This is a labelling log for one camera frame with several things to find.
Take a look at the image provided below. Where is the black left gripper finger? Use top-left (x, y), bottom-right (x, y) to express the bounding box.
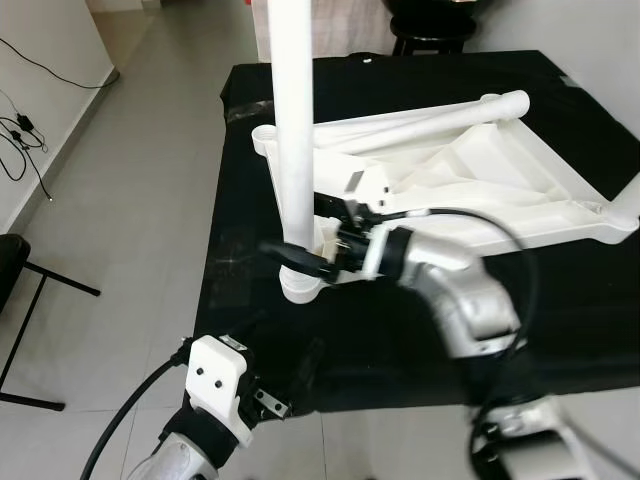
top-left (293, 338), bottom-right (326, 401)
top-left (222, 312), bottom-right (263, 346)

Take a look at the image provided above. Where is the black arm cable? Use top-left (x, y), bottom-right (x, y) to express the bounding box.
top-left (80, 345), bottom-right (193, 480)
top-left (375, 205), bottom-right (541, 421)

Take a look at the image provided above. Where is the white plastic table leg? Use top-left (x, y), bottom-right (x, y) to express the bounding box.
top-left (340, 90), bottom-right (533, 156)
top-left (610, 165), bottom-right (640, 226)
top-left (265, 0), bottom-right (326, 281)
top-left (312, 100), bottom-right (491, 149)

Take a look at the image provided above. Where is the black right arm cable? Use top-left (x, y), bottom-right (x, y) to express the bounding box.
top-left (375, 205), bottom-right (541, 421)

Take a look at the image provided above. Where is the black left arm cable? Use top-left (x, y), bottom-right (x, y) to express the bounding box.
top-left (80, 345), bottom-right (193, 480)

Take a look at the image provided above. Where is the white plastic table top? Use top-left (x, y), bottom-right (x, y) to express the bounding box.
top-left (250, 92), bottom-right (640, 303)

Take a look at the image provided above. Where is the grey tape strip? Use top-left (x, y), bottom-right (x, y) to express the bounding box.
top-left (222, 95), bottom-right (276, 121)

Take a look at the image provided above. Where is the black wooden stool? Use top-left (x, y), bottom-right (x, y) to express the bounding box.
top-left (392, 20), bottom-right (471, 57)

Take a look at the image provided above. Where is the black folding chair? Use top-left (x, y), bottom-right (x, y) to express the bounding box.
top-left (0, 232), bottom-right (101, 411)

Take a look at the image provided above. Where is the pink patterned cloth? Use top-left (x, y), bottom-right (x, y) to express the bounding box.
top-left (255, 0), bottom-right (396, 59)

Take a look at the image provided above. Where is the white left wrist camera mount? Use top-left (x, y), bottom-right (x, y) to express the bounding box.
top-left (185, 335), bottom-right (263, 441)

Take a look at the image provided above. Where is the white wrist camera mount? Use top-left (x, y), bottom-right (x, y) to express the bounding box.
top-left (185, 335), bottom-right (263, 441)
top-left (343, 165), bottom-right (413, 283)

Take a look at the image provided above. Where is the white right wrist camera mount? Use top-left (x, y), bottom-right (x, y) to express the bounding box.
top-left (343, 165), bottom-right (413, 283)

